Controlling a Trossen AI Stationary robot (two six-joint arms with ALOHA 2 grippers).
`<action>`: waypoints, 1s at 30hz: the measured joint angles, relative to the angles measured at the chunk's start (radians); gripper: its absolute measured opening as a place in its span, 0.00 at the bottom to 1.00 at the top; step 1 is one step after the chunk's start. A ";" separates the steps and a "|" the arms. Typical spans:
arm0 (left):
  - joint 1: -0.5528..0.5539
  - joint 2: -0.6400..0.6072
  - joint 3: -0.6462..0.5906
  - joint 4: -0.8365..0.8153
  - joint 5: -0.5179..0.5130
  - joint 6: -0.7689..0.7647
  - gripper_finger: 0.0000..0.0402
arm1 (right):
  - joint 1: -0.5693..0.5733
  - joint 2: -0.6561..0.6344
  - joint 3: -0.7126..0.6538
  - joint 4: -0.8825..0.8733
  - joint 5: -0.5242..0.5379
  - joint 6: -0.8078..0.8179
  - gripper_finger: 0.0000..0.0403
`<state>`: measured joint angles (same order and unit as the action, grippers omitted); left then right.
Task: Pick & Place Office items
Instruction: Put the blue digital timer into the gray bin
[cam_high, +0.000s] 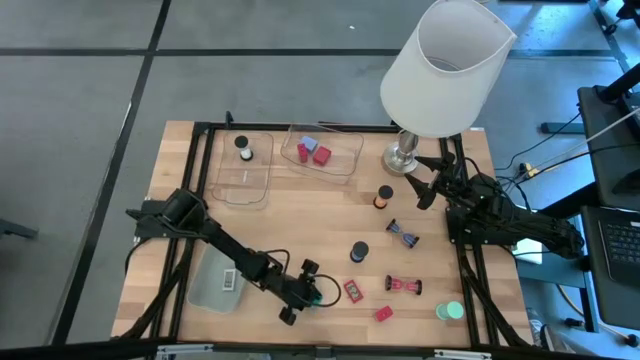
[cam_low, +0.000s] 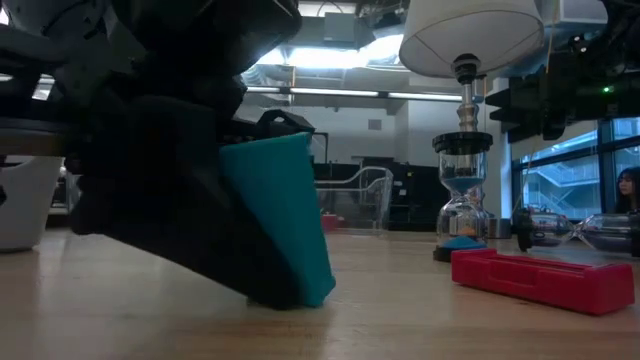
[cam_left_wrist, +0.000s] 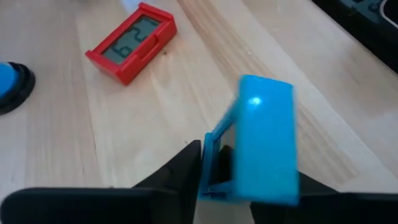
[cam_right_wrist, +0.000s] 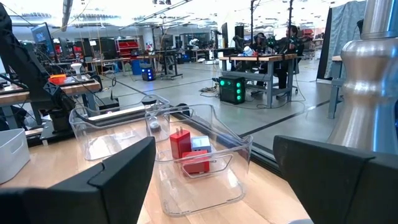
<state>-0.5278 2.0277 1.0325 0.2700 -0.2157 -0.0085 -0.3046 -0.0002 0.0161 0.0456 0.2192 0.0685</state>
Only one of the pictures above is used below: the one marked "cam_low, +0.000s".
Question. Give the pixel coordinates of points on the long ceiling light strip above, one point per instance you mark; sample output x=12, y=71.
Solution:
x=350, y=92

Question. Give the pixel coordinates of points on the blue sand hourglass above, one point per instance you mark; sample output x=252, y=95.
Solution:
x=462, y=142

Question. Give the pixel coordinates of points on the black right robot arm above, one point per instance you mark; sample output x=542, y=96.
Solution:
x=620, y=25

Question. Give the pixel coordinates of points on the person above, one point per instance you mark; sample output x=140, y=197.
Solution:
x=627, y=190

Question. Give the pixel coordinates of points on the orange sand hourglass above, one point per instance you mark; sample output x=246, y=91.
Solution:
x=466, y=232

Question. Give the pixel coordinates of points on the grey ceiling box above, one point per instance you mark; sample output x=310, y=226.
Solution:
x=340, y=27

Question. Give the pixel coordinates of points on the red plug adapter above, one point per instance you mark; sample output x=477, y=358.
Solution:
x=329, y=223

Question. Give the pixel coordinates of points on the pink sand hourglass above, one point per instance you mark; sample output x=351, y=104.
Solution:
x=522, y=230

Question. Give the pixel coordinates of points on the clear plastic tray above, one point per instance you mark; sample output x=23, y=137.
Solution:
x=385, y=172

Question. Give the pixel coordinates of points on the red plastic staple case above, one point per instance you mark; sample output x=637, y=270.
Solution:
x=550, y=285

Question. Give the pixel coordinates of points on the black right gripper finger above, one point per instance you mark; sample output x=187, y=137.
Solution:
x=520, y=94
x=527, y=122

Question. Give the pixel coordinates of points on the table lamp white shade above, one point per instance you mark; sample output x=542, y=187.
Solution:
x=470, y=35

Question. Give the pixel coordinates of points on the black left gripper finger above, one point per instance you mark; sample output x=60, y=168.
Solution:
x=285, y=122
x=175, y=210

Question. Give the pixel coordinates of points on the teal plastic staple case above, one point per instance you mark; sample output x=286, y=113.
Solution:
x=280, y=210

